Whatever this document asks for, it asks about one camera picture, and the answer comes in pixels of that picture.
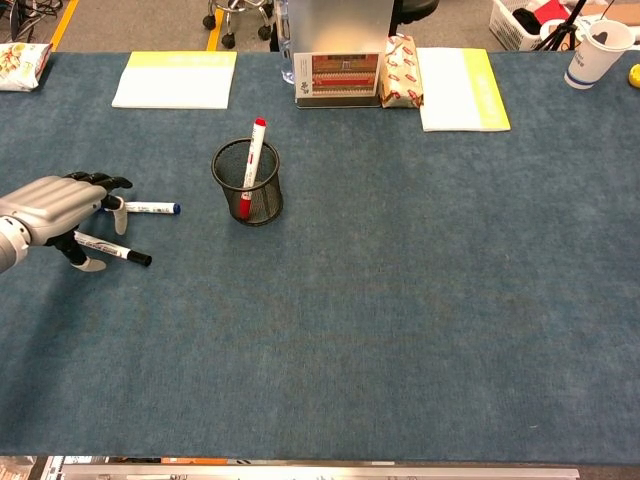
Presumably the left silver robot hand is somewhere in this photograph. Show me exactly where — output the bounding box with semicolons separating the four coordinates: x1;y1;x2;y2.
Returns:
0;171;134;273

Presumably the black whiteboard marker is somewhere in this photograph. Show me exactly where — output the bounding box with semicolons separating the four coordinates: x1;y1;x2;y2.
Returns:
73;230;153;268

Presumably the blue whiteboard marker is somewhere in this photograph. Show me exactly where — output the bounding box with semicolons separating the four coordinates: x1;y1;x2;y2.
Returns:
99;200;182;217

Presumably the black cylindrical pen cup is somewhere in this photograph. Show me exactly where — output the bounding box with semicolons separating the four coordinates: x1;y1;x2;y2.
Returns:
210;138;285;226

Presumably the snack bag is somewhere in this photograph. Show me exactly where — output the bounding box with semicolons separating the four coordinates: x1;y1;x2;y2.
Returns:
0;42;54;93

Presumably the white notebook with yellow band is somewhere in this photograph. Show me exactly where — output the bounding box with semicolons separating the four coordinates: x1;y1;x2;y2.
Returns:
110;49;239;110

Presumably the red whiteboard marker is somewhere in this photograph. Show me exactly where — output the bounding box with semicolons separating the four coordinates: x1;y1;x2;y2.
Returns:
238;117;268;221

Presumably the wheeled stool base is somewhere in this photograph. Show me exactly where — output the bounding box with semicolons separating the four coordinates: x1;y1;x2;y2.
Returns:
202;0;276;50

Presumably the clear water bottle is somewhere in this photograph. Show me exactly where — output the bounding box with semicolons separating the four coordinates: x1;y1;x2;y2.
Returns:
272;0;297;86

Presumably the blue felt table cloth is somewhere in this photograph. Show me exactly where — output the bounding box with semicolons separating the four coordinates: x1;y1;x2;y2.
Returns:
0;48;640;459

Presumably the gold red-print wrapped pack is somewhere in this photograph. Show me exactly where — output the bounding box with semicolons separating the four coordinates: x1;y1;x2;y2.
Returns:
379;33;425;110

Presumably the black round stool seat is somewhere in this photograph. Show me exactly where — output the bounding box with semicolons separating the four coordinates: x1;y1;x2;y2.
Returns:
394;0;441;25

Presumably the white yellow Lexicon book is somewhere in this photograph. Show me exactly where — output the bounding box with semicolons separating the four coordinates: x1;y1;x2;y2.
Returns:
416;46;512;134

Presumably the white plastic basket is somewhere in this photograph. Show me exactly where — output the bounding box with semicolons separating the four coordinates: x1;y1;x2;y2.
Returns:
488;0;581;52

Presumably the black tripod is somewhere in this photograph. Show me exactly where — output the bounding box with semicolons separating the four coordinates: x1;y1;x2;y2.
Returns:
537;0;589;52

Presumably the white paper cup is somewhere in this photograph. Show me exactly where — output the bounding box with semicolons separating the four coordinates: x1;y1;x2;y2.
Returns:
564;18;636;91

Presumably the aluminium profile rail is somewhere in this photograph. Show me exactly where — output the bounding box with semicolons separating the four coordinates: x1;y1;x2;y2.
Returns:
59;464;581;480

